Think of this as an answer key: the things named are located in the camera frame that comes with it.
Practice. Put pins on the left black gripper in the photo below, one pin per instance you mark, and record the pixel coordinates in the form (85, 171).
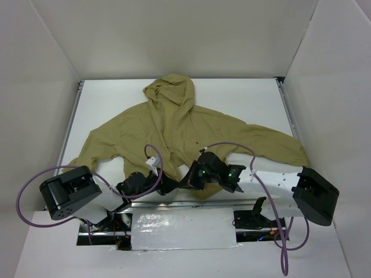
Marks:
(163, 183)

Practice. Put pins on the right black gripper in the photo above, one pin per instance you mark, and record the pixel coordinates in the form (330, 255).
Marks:
(192, 174)

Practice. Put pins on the tan hooded zip jacket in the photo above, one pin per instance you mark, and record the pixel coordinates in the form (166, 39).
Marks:
(178, 128)

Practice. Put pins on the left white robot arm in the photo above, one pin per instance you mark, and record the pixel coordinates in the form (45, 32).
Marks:
(67, 193)

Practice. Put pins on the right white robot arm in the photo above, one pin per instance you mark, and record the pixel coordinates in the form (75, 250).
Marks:
(305, 194)

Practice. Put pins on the white foam front panel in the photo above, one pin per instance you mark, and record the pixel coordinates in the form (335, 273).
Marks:
(184, 229)

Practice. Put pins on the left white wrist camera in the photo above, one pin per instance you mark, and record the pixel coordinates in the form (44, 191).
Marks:
(152, 164)

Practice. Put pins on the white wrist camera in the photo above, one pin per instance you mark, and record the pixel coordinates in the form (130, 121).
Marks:
(203, 150)
(152, 164)

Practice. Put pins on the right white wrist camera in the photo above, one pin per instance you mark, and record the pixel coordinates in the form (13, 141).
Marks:
(203, 150)

